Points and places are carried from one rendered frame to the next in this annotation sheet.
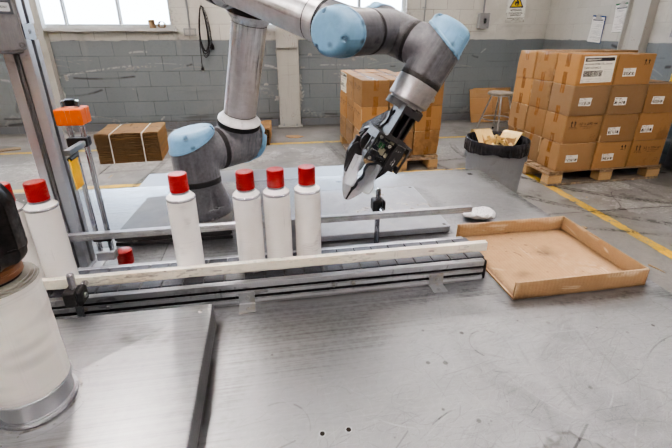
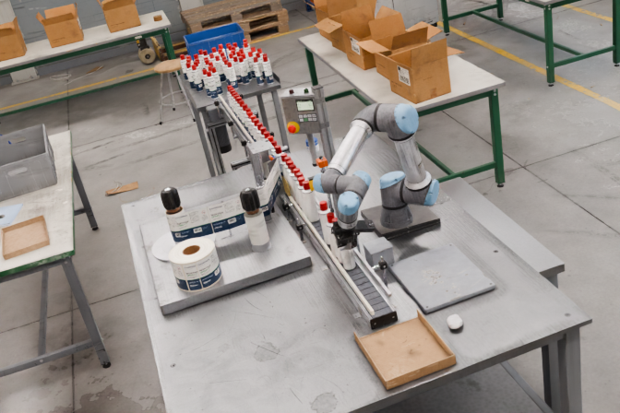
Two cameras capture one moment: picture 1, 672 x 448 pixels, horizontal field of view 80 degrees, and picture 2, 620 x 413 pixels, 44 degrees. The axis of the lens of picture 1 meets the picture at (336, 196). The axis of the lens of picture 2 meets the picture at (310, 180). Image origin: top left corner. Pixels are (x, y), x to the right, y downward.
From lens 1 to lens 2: 294 cm
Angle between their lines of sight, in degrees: 77
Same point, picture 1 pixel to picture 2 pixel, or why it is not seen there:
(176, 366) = (278, 262)
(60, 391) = (259, 247)
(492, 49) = not seen: outside the picture
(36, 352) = (253, 233)
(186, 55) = not seen: outside the picture
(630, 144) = not seen: outside the picture
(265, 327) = (315, 276)
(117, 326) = (292, 242)
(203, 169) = (385, 199)
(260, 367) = (293, 282)
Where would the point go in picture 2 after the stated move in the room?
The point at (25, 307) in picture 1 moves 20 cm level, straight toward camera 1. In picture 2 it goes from (251, 221) to (220, 245)
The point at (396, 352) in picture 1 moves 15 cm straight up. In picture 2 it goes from (308, 310) to (301, 279)
